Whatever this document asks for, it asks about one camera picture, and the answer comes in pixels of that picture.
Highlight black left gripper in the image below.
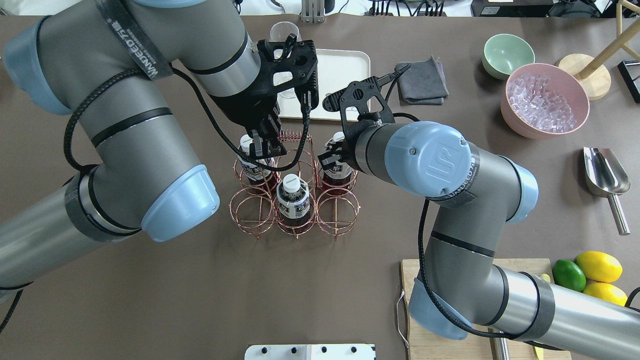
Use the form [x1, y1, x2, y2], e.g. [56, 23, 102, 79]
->
[210, 91, 287, 160]

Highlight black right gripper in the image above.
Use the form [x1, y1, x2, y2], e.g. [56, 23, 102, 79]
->
[318, 140, 363, 171]

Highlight tea bottle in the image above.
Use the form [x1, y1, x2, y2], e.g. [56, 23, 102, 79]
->
[276, 173, 313, 235]
[320, 131, 354, 197]
[236, 134, 276, 193]

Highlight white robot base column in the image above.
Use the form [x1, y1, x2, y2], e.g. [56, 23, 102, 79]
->
[244, 342, 377, 360]

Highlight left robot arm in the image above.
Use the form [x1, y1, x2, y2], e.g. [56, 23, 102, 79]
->
[1, 0, 281, 329]

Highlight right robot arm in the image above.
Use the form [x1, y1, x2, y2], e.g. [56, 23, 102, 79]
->
[318, 120, 640, 360]

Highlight cream rectangular tray plate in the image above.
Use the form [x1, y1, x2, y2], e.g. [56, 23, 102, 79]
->
[278, 48, 371, 122]

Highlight clear wine glass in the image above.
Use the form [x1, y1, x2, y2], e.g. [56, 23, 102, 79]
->
[269, 21, 302, 98]

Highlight dark grey folded cloth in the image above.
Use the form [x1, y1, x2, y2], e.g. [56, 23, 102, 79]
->
[394, 56, 450, 106]

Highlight green bowl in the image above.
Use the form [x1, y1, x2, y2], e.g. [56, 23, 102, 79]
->
[481, 33, 536, 80]

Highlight wooden cutting board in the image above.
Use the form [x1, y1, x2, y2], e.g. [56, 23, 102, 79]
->
[400, 259, 572, 360]

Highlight pink bowl with ice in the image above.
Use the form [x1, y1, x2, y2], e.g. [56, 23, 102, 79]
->
[500, 63, 590, 140]

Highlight metal muddler bar tool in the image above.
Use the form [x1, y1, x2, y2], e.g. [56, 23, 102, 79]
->
[491, 337, 510, 360]

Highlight green lime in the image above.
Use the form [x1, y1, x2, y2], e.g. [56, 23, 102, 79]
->
[551, 259, 586, 293]

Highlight metal ice scoop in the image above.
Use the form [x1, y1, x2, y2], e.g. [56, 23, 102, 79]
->
[582, 146, 631, 236]

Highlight wooden cup tree stand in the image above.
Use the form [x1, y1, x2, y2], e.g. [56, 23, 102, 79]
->
[556, 0, 640, 101]

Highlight yellow lemon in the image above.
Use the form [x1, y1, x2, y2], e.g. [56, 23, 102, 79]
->
[574, 250, 623, 283]
[582, 282, 628, 306]

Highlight copper wire bottle basket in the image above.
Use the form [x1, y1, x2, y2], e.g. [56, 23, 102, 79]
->
[229, 136, 361, 239]

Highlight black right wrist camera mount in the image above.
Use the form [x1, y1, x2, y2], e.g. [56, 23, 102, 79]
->
[321, 71, 401, 145]

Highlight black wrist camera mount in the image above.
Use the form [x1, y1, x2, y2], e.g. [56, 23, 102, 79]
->
[246, 34, 319, 110]
[321, 71, 401, 145]

